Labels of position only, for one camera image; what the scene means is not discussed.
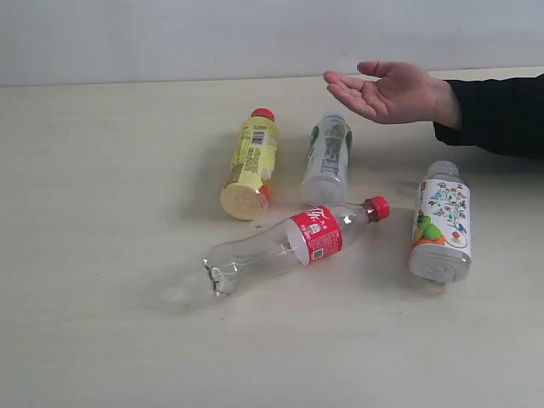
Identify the person's open bare hand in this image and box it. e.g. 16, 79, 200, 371
324, 61, 462, 129

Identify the clear cola bottle red label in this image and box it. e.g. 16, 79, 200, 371
203, 196, 390, 298

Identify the clear bottle green white label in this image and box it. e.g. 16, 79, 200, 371
300, 110, 353, 206

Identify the yellow bottle red cap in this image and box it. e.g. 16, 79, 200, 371
220, 108, 280, 221

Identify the clear bottle floral label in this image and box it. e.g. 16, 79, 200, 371
409, 161, 472, 284

